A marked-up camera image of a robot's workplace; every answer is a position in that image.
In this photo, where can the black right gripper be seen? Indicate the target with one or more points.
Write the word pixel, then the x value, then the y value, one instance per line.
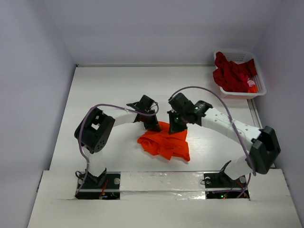
pixel 177 118

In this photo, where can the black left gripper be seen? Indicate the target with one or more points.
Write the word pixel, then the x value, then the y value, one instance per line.
pixel 153 125

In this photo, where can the orange t-shirt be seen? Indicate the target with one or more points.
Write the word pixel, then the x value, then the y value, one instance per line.
pixel 164 144

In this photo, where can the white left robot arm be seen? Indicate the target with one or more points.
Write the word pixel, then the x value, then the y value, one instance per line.
pixel 94 130

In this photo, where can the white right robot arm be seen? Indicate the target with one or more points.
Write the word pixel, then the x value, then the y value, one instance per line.
pixel 261 145

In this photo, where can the dark red t-shirt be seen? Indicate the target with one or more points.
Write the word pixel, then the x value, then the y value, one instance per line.
pixel 228 74

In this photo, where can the orange garment in basket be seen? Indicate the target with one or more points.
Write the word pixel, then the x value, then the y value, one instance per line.
pixel 253 89

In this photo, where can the white plastic laundry basket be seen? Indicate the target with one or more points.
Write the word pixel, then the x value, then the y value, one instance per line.
pixel 239 57

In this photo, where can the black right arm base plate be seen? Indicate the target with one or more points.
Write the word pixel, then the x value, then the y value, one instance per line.
pixel 218 185

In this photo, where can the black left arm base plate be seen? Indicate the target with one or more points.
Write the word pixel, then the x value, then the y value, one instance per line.
pixel 108 190

